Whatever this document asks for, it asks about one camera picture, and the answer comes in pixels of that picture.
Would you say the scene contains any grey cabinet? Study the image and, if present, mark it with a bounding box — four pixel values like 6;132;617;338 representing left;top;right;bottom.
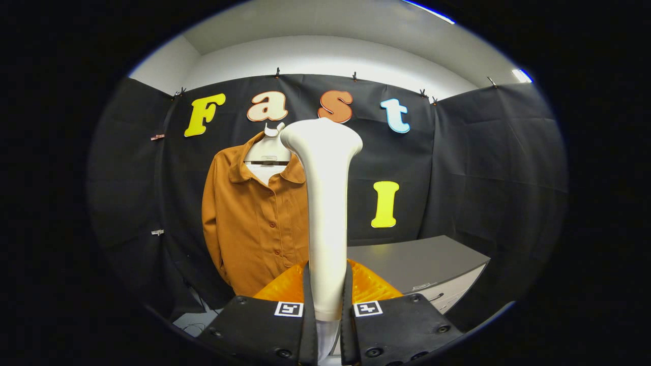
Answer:
331;235;491;356

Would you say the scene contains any white garment steamer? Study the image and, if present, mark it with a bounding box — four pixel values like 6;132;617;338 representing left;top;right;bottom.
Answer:
280;118;364;364

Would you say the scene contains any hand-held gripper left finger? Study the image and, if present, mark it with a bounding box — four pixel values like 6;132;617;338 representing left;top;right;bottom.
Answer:
196;260;318;366

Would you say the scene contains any long ceiling light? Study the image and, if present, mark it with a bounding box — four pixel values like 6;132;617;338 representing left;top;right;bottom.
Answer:
402;0;456;25

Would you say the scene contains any white clothes hanger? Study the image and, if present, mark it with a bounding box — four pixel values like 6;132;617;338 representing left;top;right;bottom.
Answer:
244;122;291;167

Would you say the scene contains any orange-brown button shirt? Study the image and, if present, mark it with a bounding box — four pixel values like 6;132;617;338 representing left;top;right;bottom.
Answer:
201;131;311;298

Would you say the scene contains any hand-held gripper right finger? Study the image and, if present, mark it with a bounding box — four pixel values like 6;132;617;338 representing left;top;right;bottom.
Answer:
340;259;464;366

